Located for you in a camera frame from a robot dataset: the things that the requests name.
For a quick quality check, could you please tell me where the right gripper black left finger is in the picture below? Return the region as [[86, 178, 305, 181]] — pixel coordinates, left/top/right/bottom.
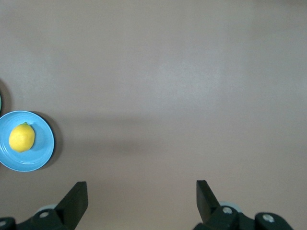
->
[[0, 181, 88, 230]]

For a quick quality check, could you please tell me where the yellow lemon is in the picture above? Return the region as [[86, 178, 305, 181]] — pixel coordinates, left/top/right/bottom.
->
[[9, 122, 35, 153]]

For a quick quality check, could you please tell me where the blue round plate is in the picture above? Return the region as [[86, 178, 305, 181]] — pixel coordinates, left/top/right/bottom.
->
[[0, 110, 55, 173]]

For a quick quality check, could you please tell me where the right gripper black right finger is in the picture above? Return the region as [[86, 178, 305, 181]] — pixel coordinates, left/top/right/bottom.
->
[[193, 180, 295, 230]]

